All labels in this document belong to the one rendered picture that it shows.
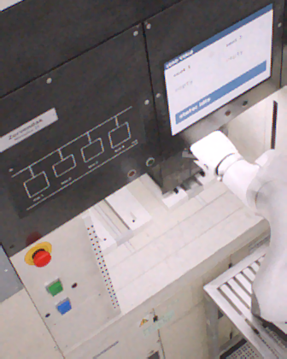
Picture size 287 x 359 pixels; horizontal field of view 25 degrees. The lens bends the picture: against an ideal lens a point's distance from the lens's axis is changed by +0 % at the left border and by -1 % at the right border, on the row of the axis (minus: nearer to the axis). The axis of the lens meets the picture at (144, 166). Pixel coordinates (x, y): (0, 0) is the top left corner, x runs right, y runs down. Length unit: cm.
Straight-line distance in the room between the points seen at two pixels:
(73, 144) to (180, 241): 79
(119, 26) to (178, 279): 96
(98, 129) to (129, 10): 25
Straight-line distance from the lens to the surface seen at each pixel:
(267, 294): 123
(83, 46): 113
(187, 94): 136
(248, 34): 139
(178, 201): 200
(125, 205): 201
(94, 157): 130
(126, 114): 128
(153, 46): 122
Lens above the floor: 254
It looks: 51 degrees down
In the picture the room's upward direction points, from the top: 10 degrees counter-clockwise
